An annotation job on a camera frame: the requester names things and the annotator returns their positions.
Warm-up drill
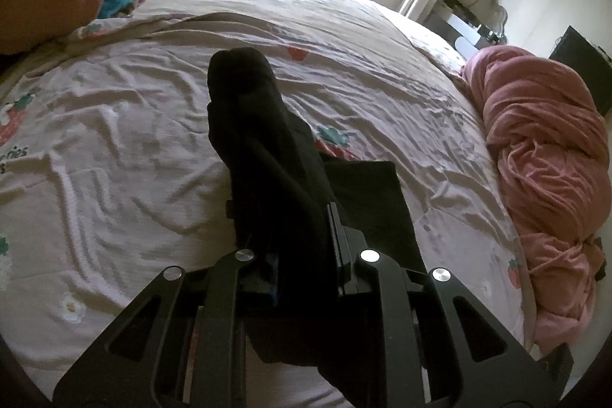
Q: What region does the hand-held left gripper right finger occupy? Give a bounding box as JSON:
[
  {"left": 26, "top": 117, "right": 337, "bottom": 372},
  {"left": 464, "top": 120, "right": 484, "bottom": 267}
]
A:
[{"left": 327, "top": 202, "right": 563, "bottom": 408}]

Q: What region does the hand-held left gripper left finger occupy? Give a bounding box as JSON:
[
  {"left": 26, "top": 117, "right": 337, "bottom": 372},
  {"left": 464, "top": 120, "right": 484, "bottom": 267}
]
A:
[{"left": 52, "top": 248, "right": 280, "bottom": 408}]

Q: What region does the black garment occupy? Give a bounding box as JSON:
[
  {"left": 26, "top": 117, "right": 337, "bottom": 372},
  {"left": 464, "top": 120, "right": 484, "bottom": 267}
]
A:
[{"left": 207, "top": 47, "right": 427, "bottom": 408}]

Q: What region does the white strawberry print quilt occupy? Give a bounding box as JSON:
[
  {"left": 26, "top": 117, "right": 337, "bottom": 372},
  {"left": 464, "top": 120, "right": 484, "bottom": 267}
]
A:
[{"left": 0, "top": 0, "right": 534, "bottom": 408}]

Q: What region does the pink blanket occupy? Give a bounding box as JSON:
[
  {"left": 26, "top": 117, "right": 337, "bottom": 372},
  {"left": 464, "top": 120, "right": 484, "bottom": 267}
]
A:
[{"left": 461, "top": 46, "right": 612, "bottom": 354}]

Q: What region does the white desk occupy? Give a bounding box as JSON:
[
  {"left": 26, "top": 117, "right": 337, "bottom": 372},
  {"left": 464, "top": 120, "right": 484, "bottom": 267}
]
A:
[{"left": 425, "top": 0, "right": 494, "bottom": 56}]

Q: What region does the white standing fan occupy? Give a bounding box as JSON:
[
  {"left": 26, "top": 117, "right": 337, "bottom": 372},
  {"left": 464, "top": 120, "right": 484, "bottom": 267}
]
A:
[{"left": 473, "top": 0, "right": 508, "bottom": 42}]

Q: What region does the black monitor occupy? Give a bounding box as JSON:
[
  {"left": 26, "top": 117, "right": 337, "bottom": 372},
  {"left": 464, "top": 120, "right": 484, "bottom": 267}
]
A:
[{"left": 547, "top": 26, "right": 612, "bottom": 118}]

